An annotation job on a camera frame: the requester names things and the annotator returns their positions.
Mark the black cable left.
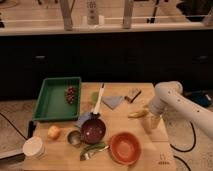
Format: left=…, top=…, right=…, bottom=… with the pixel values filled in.
left=0, top=112, right=28, bottom=141

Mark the white paper cup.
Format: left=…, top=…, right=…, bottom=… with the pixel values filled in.
left=22, top=136, right=45, bottom=158

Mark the orange fruit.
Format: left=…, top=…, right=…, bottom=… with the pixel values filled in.
left=47, top=126, right=61, bottom=140

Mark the red grape bunch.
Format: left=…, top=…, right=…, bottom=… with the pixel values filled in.
left=65, top=86, right=75, bottom=104

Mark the blue cloth under pan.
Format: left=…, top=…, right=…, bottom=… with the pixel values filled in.
left=75, top=112, right=91, bottom=128

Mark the green plastic tray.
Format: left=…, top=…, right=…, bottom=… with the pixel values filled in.
left=33, top=77, right=81, bottom=122

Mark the small metal cup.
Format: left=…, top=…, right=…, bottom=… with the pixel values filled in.
left=67, top=130, right=82, bottom=147

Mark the black cable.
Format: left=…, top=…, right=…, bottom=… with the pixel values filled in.
left=169, top=121, right=198, bottom=171
left=0, top=112, right=28, bottom=141

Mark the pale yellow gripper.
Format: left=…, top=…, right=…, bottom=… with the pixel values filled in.
left=142, top=115, right=161, bottom=133

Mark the small brown box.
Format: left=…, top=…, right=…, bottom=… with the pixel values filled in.
left=124, top=88, right=141, bottom=103

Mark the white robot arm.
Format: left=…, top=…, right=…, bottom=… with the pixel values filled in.
left=148, top=81, right=213, bottom=141

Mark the green pepper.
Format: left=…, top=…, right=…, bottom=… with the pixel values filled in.
left=80, top=142, right=107, bottom=161

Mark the red bowl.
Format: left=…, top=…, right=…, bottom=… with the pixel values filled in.
left=108, top=132, right=141, bottom=165

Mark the yellow banana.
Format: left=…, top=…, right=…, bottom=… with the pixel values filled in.
left=128, top=107, right=149, bottom=118

